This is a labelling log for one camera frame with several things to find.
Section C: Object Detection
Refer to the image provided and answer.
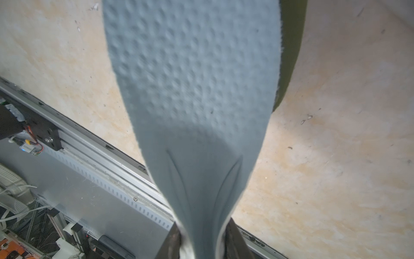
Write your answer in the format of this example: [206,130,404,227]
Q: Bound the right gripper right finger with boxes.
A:
[224,219,254,259]

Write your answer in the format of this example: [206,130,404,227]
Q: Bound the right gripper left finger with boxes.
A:
[155,222,181,259]

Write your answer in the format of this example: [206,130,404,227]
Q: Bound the grey insole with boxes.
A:
[102,1,281,259]

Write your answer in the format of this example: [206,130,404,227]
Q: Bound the olive green shoe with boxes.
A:
[273,0,308,111]

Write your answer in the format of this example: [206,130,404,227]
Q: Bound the aluminium rail base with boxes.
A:
[0,77,289,259]

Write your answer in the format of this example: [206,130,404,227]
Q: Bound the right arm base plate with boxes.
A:
[1,100,63,155]

